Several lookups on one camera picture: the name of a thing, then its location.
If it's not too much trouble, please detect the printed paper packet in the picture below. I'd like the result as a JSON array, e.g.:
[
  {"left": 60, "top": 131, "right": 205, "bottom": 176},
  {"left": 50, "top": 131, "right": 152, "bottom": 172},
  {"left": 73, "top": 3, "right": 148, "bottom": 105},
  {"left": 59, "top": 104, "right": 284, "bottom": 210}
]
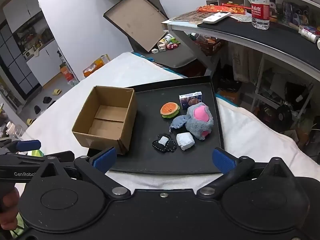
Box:
[{"left": 230, "top": 14, "right": 252, "bottom": 22}]

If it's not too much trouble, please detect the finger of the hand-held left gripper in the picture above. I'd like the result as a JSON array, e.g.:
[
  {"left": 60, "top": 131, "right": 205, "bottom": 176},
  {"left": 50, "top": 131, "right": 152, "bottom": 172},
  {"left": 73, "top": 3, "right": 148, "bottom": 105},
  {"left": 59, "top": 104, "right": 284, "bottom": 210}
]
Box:
[
  {"left": 0, "top": 140, "right": 42, "bottom": 154},
  {"left": 44, "top": 151, "right": 75, "bottom": 167}
]

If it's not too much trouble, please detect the small blue printed box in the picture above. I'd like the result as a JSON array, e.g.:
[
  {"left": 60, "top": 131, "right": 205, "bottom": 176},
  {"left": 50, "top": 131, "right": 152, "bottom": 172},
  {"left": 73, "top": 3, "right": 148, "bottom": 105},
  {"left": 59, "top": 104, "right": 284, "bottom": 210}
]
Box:
[{"left": 179, "top": 92, "right": 203, "bottom": 110}]

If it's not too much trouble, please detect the large orange carton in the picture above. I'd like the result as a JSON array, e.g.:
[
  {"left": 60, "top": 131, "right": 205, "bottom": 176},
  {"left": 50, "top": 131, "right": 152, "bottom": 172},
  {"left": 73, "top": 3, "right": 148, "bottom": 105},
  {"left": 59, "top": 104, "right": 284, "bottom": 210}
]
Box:
[{"left": 82, "top": 54, "right": 110, "bottom": 78}]

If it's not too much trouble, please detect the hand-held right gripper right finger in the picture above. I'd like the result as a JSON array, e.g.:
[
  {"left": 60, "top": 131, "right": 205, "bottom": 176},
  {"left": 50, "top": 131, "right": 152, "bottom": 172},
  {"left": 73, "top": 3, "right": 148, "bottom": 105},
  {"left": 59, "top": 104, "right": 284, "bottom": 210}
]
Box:
[{"left": 197, "top": 148, "right": 288, "bottom": 198}]

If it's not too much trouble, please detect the white desk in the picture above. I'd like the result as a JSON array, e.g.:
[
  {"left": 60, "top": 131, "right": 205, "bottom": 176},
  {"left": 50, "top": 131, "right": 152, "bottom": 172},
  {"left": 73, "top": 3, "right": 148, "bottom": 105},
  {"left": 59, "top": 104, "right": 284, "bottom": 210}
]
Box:
[{"left": 161, "top": 7, "right": 320, "bottom": 80}]

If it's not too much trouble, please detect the black fan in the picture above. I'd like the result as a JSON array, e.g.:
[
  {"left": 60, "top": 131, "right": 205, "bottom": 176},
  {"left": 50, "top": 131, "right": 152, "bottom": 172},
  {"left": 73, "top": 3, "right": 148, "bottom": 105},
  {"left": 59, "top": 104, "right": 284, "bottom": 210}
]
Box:
[{"left": 274, "top": 104, "right": 293, "bottom": 130}]

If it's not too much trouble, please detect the red snack packet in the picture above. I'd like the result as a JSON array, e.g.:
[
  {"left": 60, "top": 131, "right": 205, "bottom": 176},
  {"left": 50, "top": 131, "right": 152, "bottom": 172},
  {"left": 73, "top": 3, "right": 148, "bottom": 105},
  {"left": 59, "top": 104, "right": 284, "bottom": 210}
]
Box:
[{"left": 196, "top": 5, "right": 252, "bottom": 14}]

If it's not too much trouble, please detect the white remote control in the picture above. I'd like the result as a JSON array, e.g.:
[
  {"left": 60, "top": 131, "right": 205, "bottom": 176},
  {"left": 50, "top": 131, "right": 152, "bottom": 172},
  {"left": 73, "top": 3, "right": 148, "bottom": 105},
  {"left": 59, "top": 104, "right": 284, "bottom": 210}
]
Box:
[{"left": 202, "top": 11, "right": 232, "bottom": 25}]

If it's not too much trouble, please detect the blue-grey denim plush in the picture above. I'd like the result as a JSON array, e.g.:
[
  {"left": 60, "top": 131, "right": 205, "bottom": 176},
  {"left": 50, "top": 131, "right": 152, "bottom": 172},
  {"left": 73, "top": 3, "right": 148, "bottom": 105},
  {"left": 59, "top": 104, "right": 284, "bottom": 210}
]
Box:
[{"left": 169, "top": 115, "right": 192, "bottom": 133}]

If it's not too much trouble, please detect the brown cardboard box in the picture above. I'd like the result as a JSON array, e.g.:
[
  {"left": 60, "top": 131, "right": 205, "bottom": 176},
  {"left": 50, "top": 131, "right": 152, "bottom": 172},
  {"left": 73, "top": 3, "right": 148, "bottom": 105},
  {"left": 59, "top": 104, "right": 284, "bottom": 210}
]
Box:
[{"left": 72, "top": 85, "right": 137, "bottom": 155}]

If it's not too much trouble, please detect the large brown-lined box lid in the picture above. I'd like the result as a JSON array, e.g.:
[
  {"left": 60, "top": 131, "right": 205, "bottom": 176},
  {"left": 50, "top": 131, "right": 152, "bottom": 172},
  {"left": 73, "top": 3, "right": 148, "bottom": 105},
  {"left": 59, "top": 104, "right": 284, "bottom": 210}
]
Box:
[{"left": 103, "top": 0, "right": 170, "bottom": 53}]

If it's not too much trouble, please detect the black stitched pouch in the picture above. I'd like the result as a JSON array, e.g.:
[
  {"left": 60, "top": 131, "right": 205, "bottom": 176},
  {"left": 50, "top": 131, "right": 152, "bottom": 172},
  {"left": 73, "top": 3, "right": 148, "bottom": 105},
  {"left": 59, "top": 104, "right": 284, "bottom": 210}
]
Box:
[{"left": 152, "top": 134, "right": 177, "bottom": 153}]

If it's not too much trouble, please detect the orange burger plush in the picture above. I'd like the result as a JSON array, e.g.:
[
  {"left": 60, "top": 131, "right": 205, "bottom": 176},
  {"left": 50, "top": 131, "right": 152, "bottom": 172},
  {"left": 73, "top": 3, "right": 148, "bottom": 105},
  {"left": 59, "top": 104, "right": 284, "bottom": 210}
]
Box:
[{"left": 160, "top": 102, "right": 180, "bottom": 119}]

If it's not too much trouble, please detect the brown placemat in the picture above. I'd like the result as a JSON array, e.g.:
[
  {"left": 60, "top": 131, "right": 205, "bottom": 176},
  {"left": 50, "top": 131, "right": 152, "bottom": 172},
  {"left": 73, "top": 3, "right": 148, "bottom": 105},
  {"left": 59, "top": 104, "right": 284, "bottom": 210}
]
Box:
[{"left": 172, "top": 11, "right": 218, "bottom": 23}]

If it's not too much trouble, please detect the black tray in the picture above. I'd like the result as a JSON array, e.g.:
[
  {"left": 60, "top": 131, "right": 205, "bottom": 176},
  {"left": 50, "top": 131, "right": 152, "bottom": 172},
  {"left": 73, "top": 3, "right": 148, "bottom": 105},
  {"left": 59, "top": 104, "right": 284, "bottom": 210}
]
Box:
[{"left": 86, "top": 76, "right": 225, "bottom": 174}]

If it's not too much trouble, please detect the white cabinet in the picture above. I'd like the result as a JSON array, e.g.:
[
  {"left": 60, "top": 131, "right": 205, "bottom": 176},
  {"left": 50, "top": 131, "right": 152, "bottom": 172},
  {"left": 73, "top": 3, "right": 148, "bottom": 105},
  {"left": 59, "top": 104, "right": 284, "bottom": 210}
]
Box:
[{"left": 0, "top": 0, "right": 68, "bottom": 100}]

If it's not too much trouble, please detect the red label water bottle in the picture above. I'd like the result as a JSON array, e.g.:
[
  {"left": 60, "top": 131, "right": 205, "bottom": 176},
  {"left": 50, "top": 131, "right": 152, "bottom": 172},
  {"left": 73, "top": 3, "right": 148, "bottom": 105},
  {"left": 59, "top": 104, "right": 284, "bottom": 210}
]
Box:
[{"left": 250, "top": 0, "right": 271, "bottom": 30}]

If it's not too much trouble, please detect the small orange box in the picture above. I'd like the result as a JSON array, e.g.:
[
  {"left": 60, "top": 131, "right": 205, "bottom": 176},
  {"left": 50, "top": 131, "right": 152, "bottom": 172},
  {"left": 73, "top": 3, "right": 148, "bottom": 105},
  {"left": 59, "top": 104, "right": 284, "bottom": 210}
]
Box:
[{"left": 59, "top": 65, "right": 74, "bottom": 82}]

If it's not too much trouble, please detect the person's left hand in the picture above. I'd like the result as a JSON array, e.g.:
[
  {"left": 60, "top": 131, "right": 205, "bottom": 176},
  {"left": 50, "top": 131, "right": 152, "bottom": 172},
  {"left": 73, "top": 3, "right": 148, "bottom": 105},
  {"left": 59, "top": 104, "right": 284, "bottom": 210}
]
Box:
[{"left": 0, "top": 187, "right": 20, "bottom": 231}]

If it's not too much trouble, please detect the cream tote bag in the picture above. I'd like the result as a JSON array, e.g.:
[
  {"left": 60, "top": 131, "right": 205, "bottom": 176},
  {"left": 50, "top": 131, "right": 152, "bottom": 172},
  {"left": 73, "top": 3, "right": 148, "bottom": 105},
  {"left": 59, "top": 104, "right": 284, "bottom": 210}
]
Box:
[{"left": 231, "top": 42, "right": 262, "bottom": 84}]

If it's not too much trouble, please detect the grey plush with pink patch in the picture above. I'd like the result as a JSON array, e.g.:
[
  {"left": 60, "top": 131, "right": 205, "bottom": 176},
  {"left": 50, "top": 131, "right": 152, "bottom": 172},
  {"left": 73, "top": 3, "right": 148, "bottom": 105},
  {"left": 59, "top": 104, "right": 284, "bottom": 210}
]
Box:
[{"left": 186, "top": 102, "right": 214, "bottom": 140}]

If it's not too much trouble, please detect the white packet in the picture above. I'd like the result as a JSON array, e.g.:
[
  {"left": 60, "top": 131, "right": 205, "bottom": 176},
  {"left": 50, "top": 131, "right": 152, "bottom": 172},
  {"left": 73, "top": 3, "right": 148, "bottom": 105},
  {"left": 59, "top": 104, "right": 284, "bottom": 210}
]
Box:
[{"left": 176, "top": 132, "right": 195, "bottom": 151}]

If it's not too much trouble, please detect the white storage rack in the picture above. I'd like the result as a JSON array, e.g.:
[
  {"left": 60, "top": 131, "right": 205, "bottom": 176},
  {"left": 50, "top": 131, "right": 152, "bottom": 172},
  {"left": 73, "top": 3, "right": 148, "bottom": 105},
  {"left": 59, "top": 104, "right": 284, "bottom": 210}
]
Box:
[{"left": 250, "top": 55, "right": 315, "bottom": 135}]

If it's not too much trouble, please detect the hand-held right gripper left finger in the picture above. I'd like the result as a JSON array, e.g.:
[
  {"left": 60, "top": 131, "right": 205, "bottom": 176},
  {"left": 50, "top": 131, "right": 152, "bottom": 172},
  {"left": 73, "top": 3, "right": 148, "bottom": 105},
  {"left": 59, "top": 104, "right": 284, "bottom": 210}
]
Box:
[{"left": 40, "top": 147, "right": 130, "bottom": 200}]

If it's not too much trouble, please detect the black desk mat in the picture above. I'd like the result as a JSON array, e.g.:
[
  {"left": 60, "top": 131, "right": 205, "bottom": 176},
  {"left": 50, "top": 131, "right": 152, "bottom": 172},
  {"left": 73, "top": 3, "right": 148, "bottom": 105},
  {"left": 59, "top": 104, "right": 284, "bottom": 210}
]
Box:
[{"left": 197, "top": 17, "right": 320, "bottom": 68}]

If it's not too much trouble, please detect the red basket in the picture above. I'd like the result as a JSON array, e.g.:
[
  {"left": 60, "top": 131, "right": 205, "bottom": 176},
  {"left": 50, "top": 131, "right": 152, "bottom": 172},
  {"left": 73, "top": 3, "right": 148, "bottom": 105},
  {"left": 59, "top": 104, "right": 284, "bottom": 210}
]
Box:
[{"left": 195, "top": 39, "right": 223, "bottom": 56}]

